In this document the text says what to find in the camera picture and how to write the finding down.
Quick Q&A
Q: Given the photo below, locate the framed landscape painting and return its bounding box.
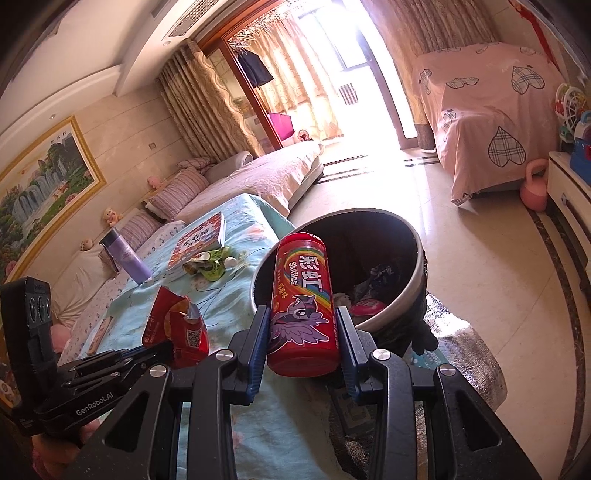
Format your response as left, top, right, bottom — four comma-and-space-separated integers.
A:
0, 116, 106, 282

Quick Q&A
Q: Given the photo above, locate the white tv cabinet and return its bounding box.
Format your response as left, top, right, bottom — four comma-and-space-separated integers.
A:
548, 151, 591, 276

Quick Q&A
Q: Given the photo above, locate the striped pink pillow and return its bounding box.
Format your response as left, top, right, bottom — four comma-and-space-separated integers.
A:
114, 210, 162, 251
145, 167, 209, 221

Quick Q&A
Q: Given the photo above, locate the light blue floral tablecloth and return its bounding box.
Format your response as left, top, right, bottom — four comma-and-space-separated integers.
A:
66, 194, 344, 479

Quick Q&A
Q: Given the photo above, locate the pink heart patterned bed cover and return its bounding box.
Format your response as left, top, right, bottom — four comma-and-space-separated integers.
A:
414, 43, 564, 206

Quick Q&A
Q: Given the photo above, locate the stack of colourful books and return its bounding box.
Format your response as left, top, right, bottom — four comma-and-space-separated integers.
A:
167, 211, 226, 271

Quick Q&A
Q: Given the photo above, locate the small teddy bear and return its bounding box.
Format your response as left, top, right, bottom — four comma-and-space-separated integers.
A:
102, 207, 122, 228

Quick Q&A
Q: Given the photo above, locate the wooden mahjong ruler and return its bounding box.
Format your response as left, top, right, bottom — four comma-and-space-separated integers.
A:
87, 316, 113, 356

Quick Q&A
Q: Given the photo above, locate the hanging dark garment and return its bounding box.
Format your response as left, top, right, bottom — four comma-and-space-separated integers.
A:
236, 49, 274, 88

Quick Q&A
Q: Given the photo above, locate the green crumpled wrapper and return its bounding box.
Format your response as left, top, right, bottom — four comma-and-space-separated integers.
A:
182, 247, 238, 282

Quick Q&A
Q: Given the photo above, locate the red chinese knot decoration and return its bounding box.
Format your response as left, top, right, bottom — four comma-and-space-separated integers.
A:
509, 0, 556, 63

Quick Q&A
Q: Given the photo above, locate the black round trash bin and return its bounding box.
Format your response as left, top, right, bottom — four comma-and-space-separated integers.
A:
249, 207, 440, 358

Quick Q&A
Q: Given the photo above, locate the grey speckled floor mat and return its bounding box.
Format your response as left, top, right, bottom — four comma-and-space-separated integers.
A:
406, 294, 509, 480

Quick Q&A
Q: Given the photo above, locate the red skittles candy can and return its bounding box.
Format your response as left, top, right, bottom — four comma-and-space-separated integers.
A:
266, 232, 339, 378

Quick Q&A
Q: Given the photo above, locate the beige curtain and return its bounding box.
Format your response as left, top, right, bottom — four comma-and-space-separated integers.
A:
156, 39, 264, 162

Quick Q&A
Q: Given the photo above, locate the pink jelly pouch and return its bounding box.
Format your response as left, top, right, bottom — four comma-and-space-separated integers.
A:
349, 298, 387, 319

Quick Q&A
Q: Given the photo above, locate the purple thermos bottle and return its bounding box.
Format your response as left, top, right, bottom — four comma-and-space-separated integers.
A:
100, 228, 151, 285

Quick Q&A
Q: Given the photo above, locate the red snack bag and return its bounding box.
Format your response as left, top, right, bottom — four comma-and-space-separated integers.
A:
142, 287, 209, 369

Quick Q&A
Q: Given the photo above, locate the sofa with pink cover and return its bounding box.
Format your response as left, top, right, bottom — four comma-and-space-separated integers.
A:
50, 140, 325, 333

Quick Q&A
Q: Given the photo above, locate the pink kettlebell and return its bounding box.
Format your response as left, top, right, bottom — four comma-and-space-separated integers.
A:
520, 158, 549, 212

